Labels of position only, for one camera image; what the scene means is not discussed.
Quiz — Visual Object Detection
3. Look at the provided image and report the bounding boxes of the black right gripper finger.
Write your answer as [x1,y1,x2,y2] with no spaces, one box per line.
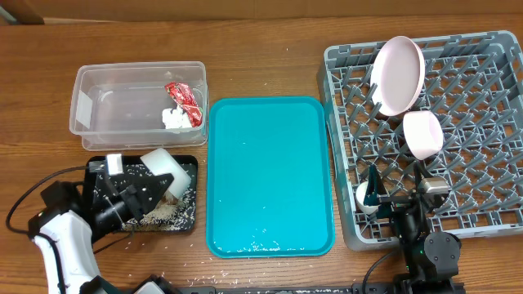
[413,161,432,192]
[364,164,388,206]

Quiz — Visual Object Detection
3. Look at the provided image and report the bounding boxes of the white cup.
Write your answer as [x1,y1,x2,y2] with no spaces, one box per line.
[355,181,378,215]

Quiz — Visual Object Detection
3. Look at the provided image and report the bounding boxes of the grey bowl with rice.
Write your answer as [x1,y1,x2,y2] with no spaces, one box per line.
[141,148,191,203]

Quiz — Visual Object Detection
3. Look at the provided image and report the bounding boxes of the pink white bowl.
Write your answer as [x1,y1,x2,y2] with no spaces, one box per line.
[403,110,444,160]

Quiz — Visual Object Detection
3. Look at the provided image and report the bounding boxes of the white tissue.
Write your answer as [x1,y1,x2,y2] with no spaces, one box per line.
[162,106,192,129]

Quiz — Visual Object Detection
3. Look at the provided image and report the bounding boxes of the red snack wrapper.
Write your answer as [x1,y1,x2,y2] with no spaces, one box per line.
[165,82,203,127]

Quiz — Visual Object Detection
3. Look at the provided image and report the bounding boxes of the large white plate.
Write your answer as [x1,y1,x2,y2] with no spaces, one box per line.
[370,36,425,117]

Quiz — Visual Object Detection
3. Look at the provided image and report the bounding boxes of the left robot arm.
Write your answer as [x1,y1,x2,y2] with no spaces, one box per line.
[6,166,174,293]

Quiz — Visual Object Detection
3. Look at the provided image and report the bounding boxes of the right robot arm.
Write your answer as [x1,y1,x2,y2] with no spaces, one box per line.
[364,162,465,293]

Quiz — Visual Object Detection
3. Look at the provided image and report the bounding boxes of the black rectangular tray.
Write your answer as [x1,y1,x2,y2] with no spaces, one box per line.
[81,154,199,233]

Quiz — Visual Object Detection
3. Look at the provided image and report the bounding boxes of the spilled rice pile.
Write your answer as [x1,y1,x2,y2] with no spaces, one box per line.
[122,195,196,232]

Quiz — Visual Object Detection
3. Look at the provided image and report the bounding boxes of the grey dish rack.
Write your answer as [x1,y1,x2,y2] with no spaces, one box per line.
[317,31,522,251]

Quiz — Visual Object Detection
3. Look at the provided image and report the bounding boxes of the clear plastic bin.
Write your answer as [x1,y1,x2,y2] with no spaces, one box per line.
[69,61,209,151]

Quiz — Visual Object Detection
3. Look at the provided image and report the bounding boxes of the teal plastic tray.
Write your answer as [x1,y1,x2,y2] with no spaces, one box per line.
[206,96,335,258]

